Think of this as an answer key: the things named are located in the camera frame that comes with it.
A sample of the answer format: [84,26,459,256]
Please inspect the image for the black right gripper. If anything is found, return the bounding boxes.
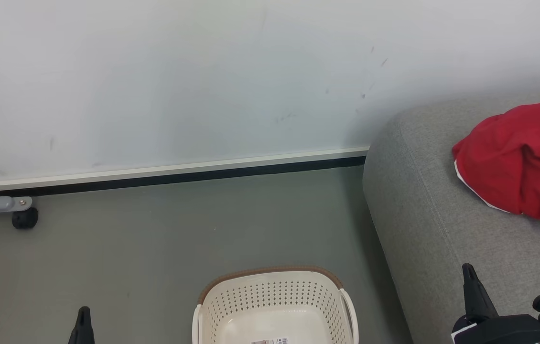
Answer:
[452,263,540,344]

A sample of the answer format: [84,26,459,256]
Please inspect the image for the white perforated laundry basket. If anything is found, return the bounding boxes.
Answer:
[192,266,359,344]

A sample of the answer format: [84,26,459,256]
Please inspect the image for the grey fabric sofa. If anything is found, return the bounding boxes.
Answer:
[362,88,540,344]

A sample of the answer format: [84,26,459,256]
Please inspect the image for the white and black baseboard strip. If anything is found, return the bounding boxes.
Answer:
[0,147,370,197]

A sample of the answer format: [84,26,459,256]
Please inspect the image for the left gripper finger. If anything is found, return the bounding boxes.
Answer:
[68,306,95,344]

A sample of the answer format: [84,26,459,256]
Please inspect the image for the black caster wheel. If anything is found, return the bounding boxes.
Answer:
[11,208,39,229]

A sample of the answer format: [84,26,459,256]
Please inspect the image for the red shirt with white collar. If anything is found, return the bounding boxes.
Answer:
[452,103,540,225]

